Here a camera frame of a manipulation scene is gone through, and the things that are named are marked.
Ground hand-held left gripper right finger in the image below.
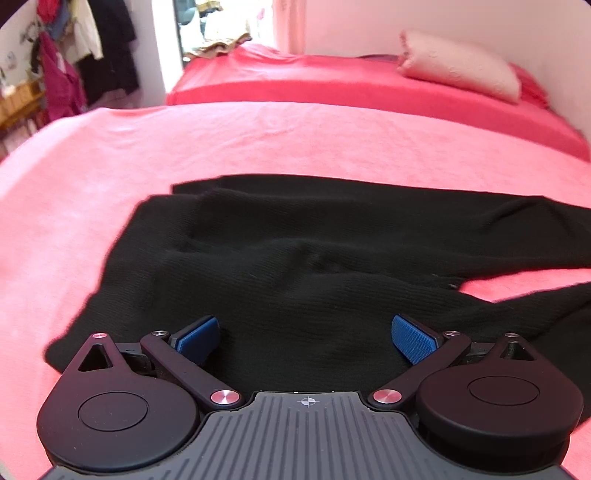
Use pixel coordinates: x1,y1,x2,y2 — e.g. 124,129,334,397
368,315,543,411

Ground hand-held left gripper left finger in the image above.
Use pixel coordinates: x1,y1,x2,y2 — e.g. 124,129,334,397
61,315,243,411

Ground black pants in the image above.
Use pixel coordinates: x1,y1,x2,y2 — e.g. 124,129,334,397
44,174,591,398

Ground pink blanket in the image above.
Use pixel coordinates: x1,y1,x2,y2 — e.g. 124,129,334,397
0,104,591,480

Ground red bed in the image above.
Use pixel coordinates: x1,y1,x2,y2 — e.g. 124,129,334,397
165,41,591,162

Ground red pillow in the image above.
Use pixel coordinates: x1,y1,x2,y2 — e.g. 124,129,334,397
508,62,551,110

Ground pale pink pillow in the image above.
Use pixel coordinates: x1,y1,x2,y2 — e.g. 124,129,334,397
397,28,523,105

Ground magenta hanging garment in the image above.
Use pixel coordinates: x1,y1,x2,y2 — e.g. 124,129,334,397
39,32,88,123

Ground ruffled beige cloth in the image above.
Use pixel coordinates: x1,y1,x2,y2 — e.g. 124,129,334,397
185,34,253,59

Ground wooden shelf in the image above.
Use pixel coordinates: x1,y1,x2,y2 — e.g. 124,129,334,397
0,78,49,136

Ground black hanging garment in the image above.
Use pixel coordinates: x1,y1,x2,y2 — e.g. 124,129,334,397
85,0,140,105

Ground cream hanging garment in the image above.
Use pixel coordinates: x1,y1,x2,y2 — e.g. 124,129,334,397
65,0,105,65

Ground blue hanging garment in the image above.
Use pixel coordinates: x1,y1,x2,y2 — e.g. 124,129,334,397
48,9,71,41

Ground red hanging garment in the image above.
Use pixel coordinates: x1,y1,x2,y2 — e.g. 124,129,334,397
37,0,66,24

